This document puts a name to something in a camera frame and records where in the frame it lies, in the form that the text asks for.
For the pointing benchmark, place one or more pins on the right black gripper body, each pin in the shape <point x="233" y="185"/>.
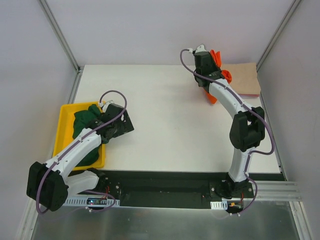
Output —
<point x="217" y="75"/>

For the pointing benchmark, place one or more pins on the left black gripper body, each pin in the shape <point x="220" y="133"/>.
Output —
<point x="124" y="122"/>

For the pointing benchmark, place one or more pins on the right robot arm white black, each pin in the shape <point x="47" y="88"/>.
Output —
<point x="247" y="128"/>

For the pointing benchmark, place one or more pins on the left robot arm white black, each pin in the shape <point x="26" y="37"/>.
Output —
<point x="50" y="183"/>

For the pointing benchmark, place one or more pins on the folded tan t-shirt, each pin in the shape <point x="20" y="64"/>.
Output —
<point x="242" y="77"/>

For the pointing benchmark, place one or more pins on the folded pink t-shirt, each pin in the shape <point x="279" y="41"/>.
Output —
<point x="249" y="95"/>

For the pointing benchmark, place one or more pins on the yellow plastic bin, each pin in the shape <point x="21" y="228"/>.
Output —
<point x="64" y="133"/>

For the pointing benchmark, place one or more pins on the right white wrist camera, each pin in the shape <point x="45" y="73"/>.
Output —
<point x="200" y="48"/>

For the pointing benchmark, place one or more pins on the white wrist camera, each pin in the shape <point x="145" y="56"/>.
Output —
<point x="200" y="48"/>
<point x="103" y="103"/>

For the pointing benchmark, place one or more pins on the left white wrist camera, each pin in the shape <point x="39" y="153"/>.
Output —
<point x="103" y="103"/>

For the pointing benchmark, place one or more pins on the left aluminium frame post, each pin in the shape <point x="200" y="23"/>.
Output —
<point x="59" y="34"/>

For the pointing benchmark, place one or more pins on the aluminium frame post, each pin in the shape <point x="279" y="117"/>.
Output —
<point x="278" y="32"/>
<point x="59" y="34"/>

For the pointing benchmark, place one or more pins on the left white cable duct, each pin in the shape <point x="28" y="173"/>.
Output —
<point x="84" y="201"/>

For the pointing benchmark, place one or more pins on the white cable duct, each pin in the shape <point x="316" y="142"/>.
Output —
<point x="84" y="201"/>
<point x="219" y="205"/>

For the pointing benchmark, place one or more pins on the right aluminium frame post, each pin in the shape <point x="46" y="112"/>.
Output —
<point x="278" y="32"/>

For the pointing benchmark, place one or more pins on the right white cable duct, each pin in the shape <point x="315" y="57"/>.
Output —
<point x="219" y="205"/>

